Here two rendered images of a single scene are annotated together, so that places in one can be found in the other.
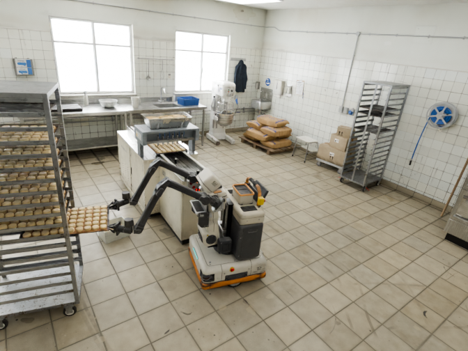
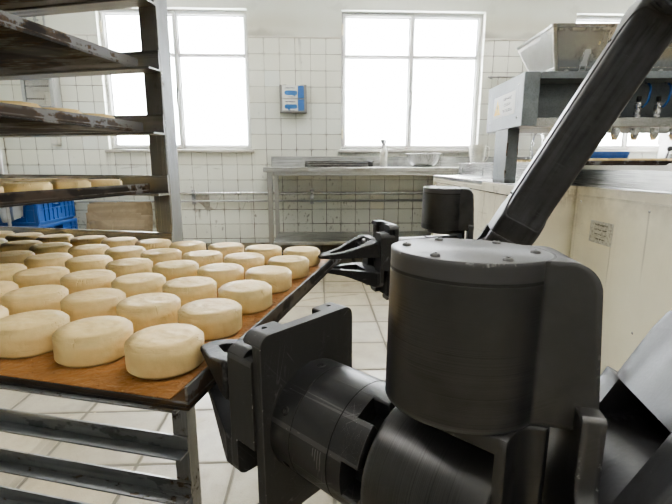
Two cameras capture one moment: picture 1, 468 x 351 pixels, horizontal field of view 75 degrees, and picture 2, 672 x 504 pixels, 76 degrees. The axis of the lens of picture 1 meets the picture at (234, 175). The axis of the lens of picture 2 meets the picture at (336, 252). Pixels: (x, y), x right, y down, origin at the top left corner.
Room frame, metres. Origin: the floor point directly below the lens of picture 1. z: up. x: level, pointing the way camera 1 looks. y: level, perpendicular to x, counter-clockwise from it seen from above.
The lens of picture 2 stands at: (1.85, 0.74, 0.90)
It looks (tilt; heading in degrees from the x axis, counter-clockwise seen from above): 11 degrees down; 35
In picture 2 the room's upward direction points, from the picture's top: straight up
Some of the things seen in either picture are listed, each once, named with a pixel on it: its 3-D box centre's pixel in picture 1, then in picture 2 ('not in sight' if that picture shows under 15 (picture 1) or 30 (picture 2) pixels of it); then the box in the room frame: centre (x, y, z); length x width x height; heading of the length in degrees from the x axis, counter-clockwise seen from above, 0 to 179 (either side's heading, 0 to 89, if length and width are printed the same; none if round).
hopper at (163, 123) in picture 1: (167, 120); (614, 59); (3.66, 0.88, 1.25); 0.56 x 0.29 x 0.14; 125
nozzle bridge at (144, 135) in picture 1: (167, 139); (605, 132); (3.66, 0.88, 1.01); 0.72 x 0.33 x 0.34; 125
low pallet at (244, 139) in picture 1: (267, 143); not in sight; (7.02, -0.71, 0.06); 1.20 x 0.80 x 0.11; 40
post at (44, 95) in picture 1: (63, 214); not in sight; (1.85, 1.19, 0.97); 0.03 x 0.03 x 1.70; 23
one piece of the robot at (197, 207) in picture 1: (200, 209); not in sight; (2.47, 0.27, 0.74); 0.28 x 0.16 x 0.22; 23
